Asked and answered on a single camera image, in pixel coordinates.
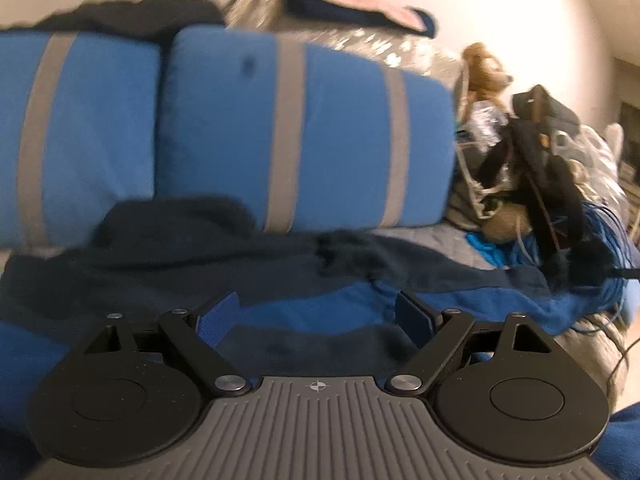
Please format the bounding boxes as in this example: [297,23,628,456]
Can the blue navy fleece jacket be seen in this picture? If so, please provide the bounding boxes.
[1,197,624,479]

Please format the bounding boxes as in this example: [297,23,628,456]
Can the navy pink folded clothes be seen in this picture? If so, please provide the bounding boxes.
[283,0,438,39]

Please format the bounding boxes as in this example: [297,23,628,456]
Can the grey quilted bedspread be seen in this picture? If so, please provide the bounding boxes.
[374,223,630,408]

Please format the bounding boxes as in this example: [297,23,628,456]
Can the right blue striped pillow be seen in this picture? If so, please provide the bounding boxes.
[155,26,456,233]

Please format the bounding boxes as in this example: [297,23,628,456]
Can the blue striped pillow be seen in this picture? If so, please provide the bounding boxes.
[155,26,456,233]
[1,32,160,248]

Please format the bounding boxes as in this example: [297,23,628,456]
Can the left blue striped pillow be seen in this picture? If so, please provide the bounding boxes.
[1,32,160,248]

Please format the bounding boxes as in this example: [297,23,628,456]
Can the brown teddy bear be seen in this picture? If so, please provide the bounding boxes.
[462,42,513,110]

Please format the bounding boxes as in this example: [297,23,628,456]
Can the black garment behind pillows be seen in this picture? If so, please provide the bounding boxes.
[30,0,224,44]

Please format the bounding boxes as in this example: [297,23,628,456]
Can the silver patterned cushion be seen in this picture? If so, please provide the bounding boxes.
[224,0,467,94]

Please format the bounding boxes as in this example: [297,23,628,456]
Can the blue coiled cable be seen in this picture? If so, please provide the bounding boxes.
[466,204,634,321]

